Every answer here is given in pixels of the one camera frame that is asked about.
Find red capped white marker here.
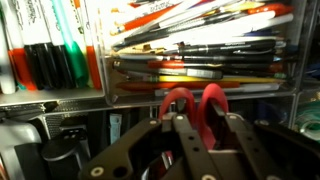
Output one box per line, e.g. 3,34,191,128
5,0,38,92

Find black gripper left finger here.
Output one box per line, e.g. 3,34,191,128
79,112,218,180

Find green tape roll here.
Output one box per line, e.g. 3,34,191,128
294,99,320,142

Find grey and black pen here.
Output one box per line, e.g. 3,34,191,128
112,59,224,80

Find green capped white marker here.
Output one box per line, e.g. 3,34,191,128
50,0,90,89

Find red pen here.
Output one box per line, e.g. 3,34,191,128
147,59,284,74

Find black marker pen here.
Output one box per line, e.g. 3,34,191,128
177,39,278,57

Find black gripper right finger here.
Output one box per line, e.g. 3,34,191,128
209,102,320,180

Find orange capped white marker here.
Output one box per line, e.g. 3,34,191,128
72,0,103,91

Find pink scissors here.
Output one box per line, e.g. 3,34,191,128
157,82,230,152

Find metal mesh organizer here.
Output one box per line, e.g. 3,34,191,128
0,87,161,141

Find clear plastic pen tray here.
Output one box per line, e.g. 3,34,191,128
97,0,308,108

